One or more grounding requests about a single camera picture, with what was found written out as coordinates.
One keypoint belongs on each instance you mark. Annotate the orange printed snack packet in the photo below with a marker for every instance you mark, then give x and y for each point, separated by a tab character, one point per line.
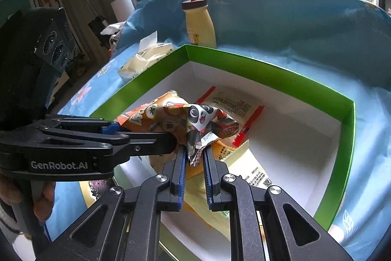
152	117

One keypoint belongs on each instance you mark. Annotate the white cylinder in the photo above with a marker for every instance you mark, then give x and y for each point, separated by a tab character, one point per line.
122	8

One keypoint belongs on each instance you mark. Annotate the panda print snack packet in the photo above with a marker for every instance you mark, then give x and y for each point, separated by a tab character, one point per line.
200	117

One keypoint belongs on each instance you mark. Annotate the white plastic bag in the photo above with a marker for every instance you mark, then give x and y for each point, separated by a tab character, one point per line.
111	28

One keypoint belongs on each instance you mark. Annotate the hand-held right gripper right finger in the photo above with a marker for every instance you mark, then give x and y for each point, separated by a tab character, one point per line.
207	175

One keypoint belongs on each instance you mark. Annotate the green cardboard box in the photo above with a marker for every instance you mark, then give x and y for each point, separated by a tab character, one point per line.
290	141

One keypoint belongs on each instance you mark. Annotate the red brown snack packet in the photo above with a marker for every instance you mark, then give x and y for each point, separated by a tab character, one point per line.
229	128

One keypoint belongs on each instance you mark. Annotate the white packet with red edges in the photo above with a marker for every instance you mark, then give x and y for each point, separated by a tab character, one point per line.
235	105

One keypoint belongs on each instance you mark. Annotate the pale yellow bread packet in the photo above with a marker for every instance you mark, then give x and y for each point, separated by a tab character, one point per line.
143	60

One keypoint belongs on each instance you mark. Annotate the person's left hand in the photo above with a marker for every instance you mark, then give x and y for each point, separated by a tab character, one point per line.
45	199

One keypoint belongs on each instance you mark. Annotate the black stand base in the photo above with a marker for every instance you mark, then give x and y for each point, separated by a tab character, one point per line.
96	24

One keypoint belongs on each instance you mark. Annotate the pale yellow snack packet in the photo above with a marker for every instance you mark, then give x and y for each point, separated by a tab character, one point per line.
201	203

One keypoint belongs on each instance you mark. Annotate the blue quilt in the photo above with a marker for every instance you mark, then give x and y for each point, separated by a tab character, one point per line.
290	13

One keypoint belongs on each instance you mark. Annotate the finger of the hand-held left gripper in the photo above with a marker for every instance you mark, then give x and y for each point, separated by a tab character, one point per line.
146	143
110	128

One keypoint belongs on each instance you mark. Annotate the yellow bottle with brown cap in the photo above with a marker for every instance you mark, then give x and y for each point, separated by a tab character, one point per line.
198	28

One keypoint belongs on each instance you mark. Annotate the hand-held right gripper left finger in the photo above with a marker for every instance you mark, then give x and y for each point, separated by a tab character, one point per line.
181	175

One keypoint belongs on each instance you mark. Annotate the person's left forearm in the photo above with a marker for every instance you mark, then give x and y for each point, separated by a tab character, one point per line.
9	225

